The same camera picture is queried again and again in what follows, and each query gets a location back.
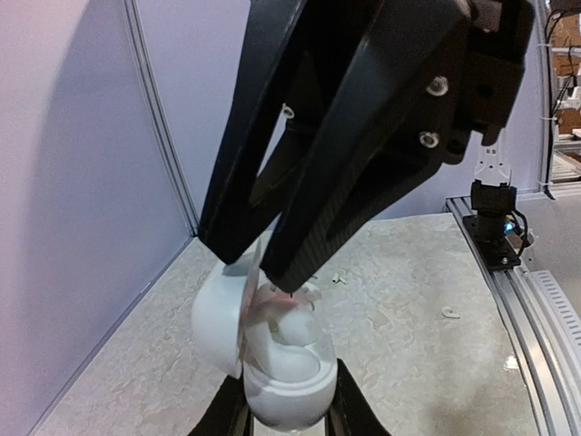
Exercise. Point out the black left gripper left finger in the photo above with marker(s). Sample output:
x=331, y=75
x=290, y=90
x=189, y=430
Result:
x=227, y=414

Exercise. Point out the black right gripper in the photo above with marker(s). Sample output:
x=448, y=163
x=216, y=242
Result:
x=387, y=92

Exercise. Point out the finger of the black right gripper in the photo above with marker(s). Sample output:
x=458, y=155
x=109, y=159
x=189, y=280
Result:
x=241, y=202

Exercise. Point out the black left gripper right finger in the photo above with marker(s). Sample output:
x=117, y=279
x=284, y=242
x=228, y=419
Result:
x=352, y=414

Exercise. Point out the white oval charging case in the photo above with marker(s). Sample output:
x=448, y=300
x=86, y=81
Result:
x=283, y=354

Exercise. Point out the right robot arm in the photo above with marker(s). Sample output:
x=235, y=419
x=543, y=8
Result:
x=492, y=191

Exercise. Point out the white earbud with stem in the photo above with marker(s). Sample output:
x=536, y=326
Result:
x=337, y=278

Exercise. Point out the aluminium table front rail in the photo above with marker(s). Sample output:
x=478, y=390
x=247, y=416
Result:
x=544, y=330

